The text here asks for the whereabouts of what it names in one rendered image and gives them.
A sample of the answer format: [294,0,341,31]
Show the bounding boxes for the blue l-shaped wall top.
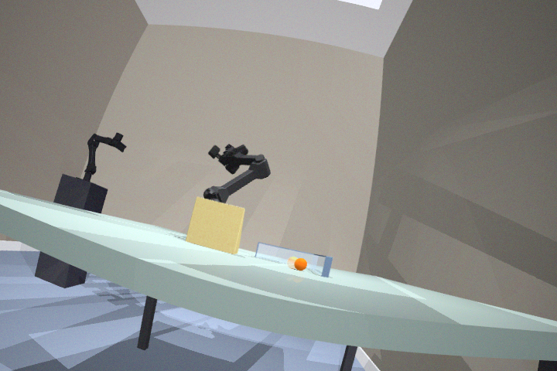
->
[255,243,333,277]

